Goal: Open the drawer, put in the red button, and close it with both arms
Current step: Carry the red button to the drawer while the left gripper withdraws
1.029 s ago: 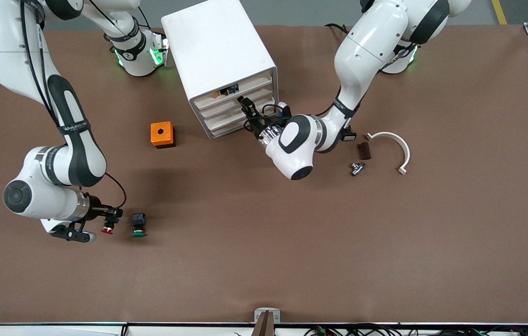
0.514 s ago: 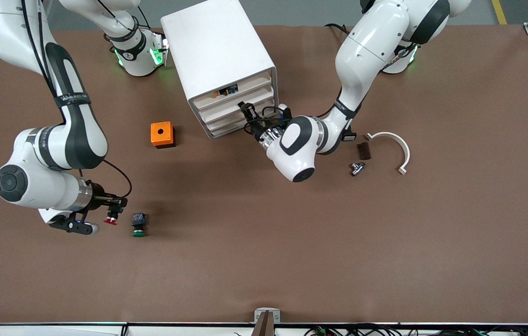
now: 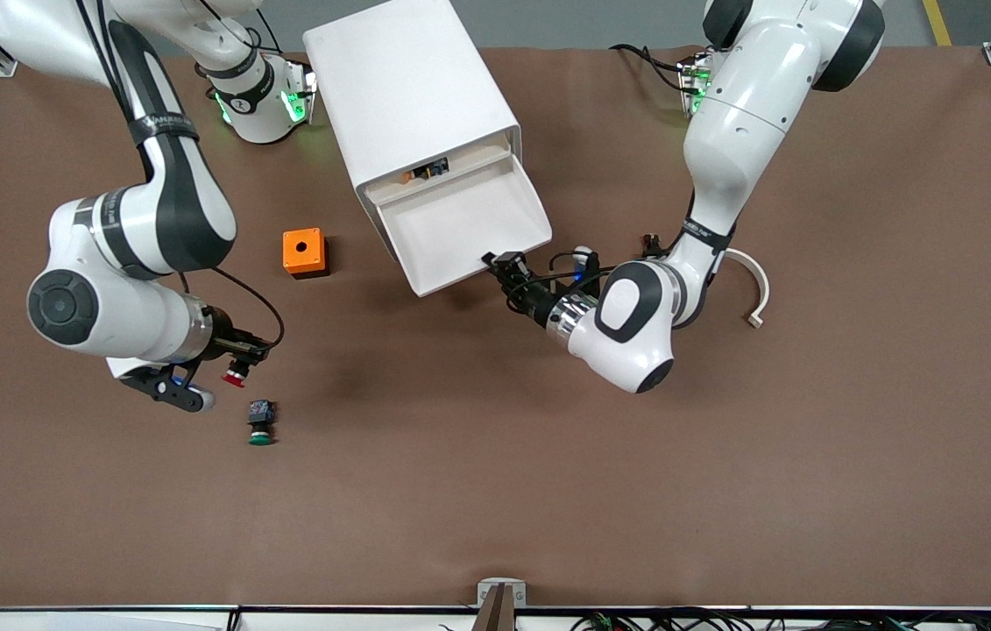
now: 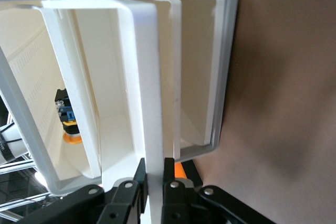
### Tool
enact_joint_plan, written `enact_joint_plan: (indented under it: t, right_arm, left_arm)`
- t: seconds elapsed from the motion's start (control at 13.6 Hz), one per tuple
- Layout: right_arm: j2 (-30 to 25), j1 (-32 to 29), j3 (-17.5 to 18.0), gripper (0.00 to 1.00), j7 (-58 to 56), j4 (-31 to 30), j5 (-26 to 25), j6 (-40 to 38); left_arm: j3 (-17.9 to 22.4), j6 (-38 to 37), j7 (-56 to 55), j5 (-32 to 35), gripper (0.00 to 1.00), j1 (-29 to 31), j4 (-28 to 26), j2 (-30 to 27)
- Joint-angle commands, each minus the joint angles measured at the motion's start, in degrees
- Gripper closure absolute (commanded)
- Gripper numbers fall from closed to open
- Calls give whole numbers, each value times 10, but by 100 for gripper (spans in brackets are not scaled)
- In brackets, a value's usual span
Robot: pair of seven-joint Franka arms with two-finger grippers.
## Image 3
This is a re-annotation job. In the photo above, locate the white plastic drawer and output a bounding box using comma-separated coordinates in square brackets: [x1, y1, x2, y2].
[368, 138, 513, 206]
[370, 147, 554, 298]

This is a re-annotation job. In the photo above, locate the grey metal mount bracket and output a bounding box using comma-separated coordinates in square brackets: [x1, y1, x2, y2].
[471, 578, 528, 631]

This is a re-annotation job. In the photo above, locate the white drawer cabinet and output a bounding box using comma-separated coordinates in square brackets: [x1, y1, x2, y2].
[302, 0, 522, 216]

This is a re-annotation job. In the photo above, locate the white curved plastic bracket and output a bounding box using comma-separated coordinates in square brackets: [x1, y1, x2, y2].
[721, 248, 771, 330]

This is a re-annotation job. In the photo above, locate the brown table cover sheet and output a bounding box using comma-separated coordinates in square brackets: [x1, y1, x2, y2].
[0, 46, 991, 611]

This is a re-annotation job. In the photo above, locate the green push button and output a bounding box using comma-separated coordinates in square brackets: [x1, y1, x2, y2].
[247, 399, 276, 446]

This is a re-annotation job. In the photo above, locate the orange button enclosure box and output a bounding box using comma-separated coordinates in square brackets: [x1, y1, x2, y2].
[282, 228, 330, 280]

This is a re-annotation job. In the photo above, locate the black cable tangle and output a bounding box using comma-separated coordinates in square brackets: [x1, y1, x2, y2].
[572, 609, 991, 631]

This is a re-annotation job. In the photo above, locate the black base cable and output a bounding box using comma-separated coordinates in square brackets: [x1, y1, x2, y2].
[608, 43, 690, 94]

